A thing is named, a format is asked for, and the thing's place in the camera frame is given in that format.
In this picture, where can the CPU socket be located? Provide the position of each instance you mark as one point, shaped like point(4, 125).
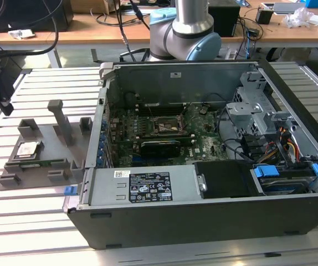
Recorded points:
point(166, 124)

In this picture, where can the grey parts rack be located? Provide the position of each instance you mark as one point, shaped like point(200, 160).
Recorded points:
point(51, 149)

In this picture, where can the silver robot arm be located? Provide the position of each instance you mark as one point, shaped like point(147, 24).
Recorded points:
point(186, 27)

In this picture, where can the hard disk in blue carrier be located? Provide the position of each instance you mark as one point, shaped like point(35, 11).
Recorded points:
point(265, 171)

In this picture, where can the black computer tower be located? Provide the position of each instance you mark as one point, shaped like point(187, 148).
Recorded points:
point(23, 14)

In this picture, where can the crumpled white paper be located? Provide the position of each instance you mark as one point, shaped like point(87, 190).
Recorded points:
point(20, 33)

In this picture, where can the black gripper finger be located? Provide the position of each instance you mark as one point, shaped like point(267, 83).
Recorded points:
point(6, 91)

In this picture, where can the open black PC case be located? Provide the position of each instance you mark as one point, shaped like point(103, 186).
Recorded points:
point(203, 227)

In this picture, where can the green RAM stick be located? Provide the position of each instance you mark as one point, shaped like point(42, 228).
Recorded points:
point(34, 163)

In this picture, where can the clear plastic wrap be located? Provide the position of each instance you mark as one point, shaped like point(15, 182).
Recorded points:
point(300, 16)

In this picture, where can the small black open box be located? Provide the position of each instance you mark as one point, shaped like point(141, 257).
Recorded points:
point(264, 16)

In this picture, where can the silver metal drive cage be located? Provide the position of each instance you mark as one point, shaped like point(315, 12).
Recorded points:
point(247, 110)

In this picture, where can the thin metal locking lever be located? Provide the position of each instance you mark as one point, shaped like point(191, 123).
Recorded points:
point(151, 113)
point(185, 110)

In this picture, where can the green motherboard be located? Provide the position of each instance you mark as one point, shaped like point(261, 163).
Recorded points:
point(203, 144)

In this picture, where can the grey flat device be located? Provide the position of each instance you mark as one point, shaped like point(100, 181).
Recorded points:
point(289, 7)

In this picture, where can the silver CPU chip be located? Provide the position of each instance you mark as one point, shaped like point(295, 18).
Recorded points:
point(28, 149)

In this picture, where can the brown cardboard box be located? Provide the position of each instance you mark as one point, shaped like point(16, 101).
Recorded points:
point(103, 5)

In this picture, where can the round coin battery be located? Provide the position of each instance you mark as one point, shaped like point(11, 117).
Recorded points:
point(202, 111)

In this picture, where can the black plastic shroud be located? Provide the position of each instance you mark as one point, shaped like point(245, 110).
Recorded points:
point(225, 180)

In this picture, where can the black graphics card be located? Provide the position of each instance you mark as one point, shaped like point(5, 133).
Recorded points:
point(160, 149)

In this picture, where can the small blue plastic clip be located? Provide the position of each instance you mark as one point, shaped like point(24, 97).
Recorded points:
point(69, 191)

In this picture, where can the silver power supply unit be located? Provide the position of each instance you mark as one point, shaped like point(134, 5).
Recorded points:
point(106, 188)

